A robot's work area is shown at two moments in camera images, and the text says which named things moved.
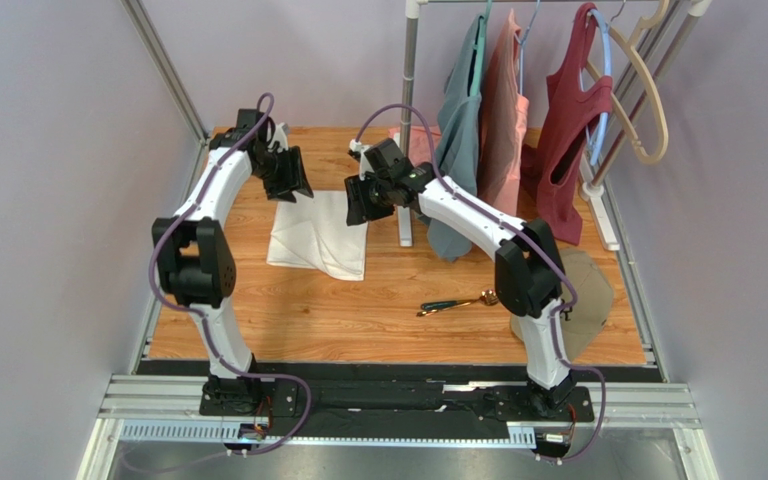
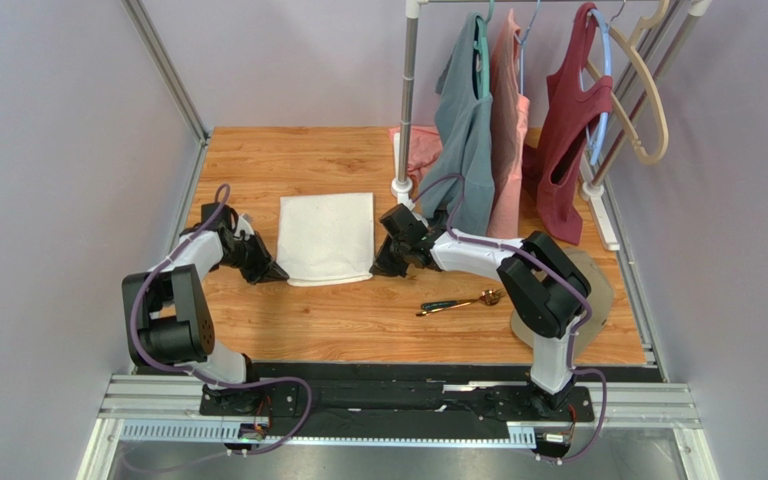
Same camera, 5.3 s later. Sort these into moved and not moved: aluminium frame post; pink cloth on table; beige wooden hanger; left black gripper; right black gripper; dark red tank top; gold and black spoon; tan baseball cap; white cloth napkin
Moved: white cloth napkin; right black gripper; left black gripper
Not moved: gold and black spoon; aluminium frame post; dark red tank top; tan baseball cap; pink cloth on table; beige wooden hanger
